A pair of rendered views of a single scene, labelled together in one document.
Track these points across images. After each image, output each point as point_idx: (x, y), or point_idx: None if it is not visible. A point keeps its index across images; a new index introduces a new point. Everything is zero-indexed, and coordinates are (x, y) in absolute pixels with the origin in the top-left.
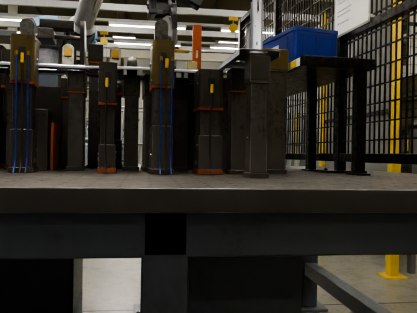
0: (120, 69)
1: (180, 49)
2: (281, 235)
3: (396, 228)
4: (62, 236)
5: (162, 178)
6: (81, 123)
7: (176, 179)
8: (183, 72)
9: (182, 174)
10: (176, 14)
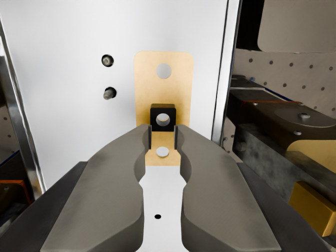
0: (161, 214)
1: (190, 97)
2: None
3: None
4: None
5: (316, 97)
6: None
7: (328, 86)
8: (165, 66)
9: (236, 64)
10: (323, 245)
